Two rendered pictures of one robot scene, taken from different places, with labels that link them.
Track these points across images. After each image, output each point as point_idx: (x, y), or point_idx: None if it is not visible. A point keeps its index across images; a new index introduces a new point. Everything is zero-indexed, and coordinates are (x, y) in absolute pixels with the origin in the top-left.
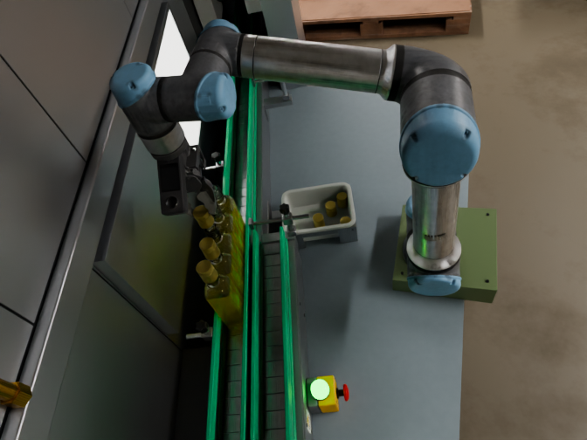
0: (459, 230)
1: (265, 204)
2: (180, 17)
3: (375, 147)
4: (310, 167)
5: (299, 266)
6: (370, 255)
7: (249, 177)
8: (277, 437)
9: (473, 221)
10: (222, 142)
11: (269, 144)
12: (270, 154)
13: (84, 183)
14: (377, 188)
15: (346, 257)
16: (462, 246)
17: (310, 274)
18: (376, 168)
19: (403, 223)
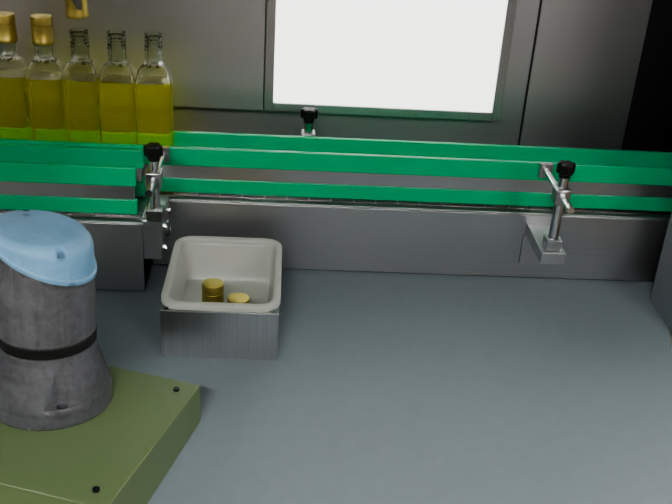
0: (80, 441)
1: (255, 223)
2: (596, 5)
3: (434, 410)
4: (385, 318)
5: (108, 255)
6: (118, 367)
7: (264, 151)
8: None
9: (90, 466)
10: None
11: (458, 273)
12: (431, 277)
13: None
14: (296, 397)
15: (128, 339)
16: (32, 436)
17: (113, 300)
18: (358, 402)
19: (145, 378)
